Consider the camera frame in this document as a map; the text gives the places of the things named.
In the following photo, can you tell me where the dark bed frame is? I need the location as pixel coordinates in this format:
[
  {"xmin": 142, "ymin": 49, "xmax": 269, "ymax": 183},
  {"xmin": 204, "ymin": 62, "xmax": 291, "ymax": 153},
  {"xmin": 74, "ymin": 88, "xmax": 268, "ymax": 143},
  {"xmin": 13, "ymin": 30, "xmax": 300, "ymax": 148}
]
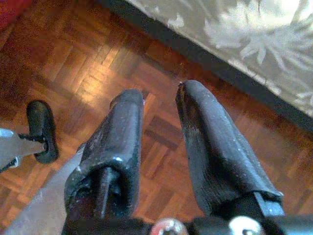
[{"xmin": 97, "ymin": 0, "xmax": 313, "ymax": 133}]

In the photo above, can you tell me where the grey floral bed sheet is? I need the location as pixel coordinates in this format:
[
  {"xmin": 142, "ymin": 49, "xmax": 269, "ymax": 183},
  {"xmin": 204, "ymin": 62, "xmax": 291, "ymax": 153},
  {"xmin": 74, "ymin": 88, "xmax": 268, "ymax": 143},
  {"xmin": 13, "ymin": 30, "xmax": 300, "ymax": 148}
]
[{"xmin": 127, "ymin": 0, "xmax": 313, "ymax": 118}]

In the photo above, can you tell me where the silver right robot leg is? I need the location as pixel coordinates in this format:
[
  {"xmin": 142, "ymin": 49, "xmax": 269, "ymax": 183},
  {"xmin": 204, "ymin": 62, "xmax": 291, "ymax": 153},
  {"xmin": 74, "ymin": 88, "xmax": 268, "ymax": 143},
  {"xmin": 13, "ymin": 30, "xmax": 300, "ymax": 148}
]
[{"xmin": 4, "ymin": 150, "xmax": 85, "ymax": 235}]

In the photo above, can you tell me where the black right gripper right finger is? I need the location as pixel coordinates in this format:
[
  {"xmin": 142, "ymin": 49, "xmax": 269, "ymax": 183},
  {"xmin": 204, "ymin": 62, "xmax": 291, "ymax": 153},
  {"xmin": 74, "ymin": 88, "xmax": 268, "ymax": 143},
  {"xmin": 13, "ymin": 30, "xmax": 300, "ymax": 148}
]
[{"xmin": 175, "ymin": 79, "xmax": 286, "ymax": 218}]

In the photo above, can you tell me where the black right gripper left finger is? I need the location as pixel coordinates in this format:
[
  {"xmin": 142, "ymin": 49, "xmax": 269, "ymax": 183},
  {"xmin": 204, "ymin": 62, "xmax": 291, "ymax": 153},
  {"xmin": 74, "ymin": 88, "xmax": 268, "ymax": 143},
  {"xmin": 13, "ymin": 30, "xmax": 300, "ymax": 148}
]
[{"xmin": 64, "ymin": 88, "xmax": 144, "ymax": 221}]

